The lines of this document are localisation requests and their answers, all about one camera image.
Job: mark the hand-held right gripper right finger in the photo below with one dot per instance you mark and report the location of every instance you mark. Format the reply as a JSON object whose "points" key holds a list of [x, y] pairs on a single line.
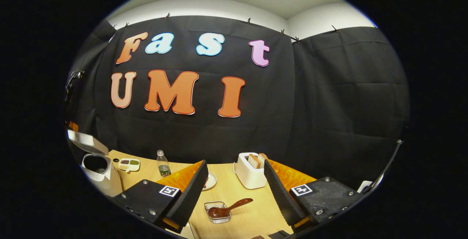
{"points": [[283, 200]]}

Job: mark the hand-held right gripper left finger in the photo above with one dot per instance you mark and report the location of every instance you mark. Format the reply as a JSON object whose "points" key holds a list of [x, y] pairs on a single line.
{"points": [[190, 198]]}

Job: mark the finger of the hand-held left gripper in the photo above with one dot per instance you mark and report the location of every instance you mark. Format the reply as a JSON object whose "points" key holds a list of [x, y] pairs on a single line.
{"points": [[73, 126]]}

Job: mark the brown wooden spoon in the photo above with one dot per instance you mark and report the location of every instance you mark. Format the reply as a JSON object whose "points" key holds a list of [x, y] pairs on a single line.
{"points": [[234, 206]]}

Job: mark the white rice cooker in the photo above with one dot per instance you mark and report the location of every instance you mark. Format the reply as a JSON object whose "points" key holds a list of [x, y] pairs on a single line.
{"points": [[106, 180]]}

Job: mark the white round plate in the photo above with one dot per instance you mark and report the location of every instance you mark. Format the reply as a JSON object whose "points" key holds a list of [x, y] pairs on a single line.
{"points": [[211, 182]]}

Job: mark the white toaster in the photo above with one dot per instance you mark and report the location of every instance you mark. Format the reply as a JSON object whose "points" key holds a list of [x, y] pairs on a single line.
{"points": [[250, 178]]}

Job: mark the clear plastic water bottle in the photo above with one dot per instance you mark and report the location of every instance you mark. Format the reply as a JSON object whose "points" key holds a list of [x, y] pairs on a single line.
{"points": [[163, 167]]}

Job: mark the toasted bread slice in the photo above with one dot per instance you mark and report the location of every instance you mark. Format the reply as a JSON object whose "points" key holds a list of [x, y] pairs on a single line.
{"points": [[263, 157], [254, 161]]}

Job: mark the white divided bean tray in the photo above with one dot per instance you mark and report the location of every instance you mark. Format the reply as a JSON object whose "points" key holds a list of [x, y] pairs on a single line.
{"points": [[128, 165]]}

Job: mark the black backdrop cloth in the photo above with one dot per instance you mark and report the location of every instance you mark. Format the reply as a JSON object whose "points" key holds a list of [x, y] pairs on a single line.
{"points": [[310, 103]]}

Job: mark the dark curved frame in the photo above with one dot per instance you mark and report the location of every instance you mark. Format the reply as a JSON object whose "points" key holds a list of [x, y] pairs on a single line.
{"points": [[387, 162]]}

